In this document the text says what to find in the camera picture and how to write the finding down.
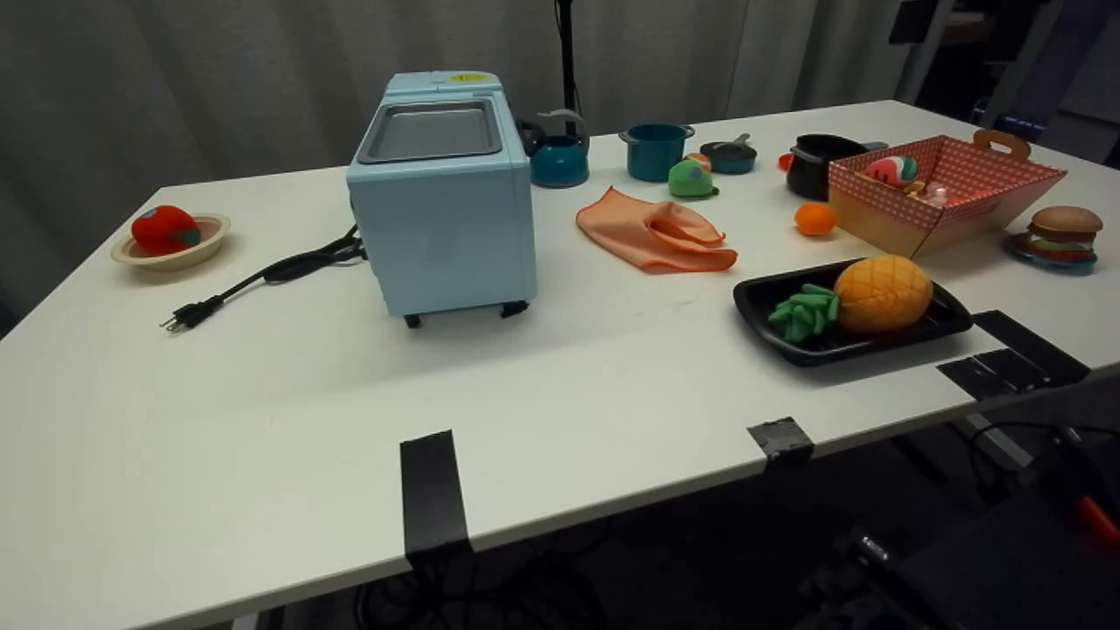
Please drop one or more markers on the plush pineapple toy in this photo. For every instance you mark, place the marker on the plush pineapple toy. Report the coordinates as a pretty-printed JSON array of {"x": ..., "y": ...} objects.
[{"x": 879, "y": 294}]

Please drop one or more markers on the black mounting plate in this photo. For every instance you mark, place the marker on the black mounting plate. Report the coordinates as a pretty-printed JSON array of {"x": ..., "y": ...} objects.
[{"x": 1015, "y": 353}]

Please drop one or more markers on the black table clamp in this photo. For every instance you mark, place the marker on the black table clamp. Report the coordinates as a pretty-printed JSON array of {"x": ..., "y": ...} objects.
[{"x": 778, "y": 443}]

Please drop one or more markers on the dark background furniture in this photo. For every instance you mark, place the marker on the dark background furniture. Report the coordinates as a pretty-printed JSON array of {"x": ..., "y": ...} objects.
[{"x": 1027, "y": 56}]

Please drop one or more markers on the teal toy pan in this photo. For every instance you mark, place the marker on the teal toy pan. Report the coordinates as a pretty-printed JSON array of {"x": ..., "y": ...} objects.
[{"x": 728, "y": 156}]

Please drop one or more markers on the toy burger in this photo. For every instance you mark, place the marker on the toy burger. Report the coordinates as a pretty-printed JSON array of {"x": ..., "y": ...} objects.
[{"x": 1064, "y": 232}]

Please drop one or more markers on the orange cloth rag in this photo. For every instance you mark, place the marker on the orange cloth rag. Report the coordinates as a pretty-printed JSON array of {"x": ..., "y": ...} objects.
[{"x": 652, "y": 232}]

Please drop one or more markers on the red checkered basket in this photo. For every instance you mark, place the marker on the red checkered basket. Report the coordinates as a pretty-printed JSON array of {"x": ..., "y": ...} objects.
[{"x": 897, "y": 215}]

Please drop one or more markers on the light blue toaster oven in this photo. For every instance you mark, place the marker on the light blue toaster oven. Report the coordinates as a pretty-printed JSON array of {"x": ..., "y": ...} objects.
[{"x": 451, "y": 222}]

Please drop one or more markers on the green toy pear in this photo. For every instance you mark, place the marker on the green toy pear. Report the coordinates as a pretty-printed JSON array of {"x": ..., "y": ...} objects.
[{"x": 689, "y": 178}]

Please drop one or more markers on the red plush tomato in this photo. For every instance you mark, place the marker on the red plush tomato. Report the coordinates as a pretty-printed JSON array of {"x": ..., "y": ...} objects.
[{"x": 162, "y": 229}]

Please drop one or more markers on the teal toy pot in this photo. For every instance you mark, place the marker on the teal toy pot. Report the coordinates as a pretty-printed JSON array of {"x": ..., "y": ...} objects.
[{"x": 656, "y": 151}]

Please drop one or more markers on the teal toy kettle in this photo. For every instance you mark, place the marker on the teal toy kettle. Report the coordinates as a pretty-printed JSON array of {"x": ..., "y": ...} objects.
[{"x": 563, "y": 158}]

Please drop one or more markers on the black rectangular tray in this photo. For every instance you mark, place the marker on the black rectangular tray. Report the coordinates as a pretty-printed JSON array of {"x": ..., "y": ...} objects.
[{"x": 921, "y": 319}]

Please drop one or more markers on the black toy pot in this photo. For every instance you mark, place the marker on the black toy pot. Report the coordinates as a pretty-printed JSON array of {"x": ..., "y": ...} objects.
[{"x": 817, "y": 166}]

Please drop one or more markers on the orange toy fruit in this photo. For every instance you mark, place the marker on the orange toy fruit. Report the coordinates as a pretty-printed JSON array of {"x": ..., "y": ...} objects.
[{"x": 817, "y": 217}]

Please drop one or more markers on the striped toy in basket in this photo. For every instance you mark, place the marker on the striped toy in basket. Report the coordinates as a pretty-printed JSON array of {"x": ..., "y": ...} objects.
[{"x": 893, "y": 169}]

